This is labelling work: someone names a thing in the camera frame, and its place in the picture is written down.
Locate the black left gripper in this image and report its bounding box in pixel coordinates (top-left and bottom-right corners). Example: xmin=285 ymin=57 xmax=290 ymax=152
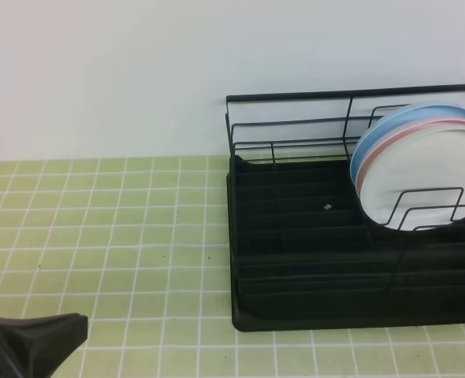
xmin=0 ymin=313 xmax=88 ymax=377

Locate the white round plate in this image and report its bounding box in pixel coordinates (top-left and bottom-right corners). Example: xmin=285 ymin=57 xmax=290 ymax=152
xmin=356 ymin=129 xmax=465 ymax=231

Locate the blue plate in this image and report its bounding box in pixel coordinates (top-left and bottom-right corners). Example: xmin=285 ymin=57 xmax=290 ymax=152
xmin=350 ymin=102 xmax=465 ymax=183

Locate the pink plate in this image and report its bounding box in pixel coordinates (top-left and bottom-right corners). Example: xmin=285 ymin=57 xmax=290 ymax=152
xmin=350 ymin=117 xmax=465 ymax=195

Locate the black wire dish rack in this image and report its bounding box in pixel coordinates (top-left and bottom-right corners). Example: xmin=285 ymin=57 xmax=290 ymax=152
xmin=225 ymin=84 xmax=465 ymax=332

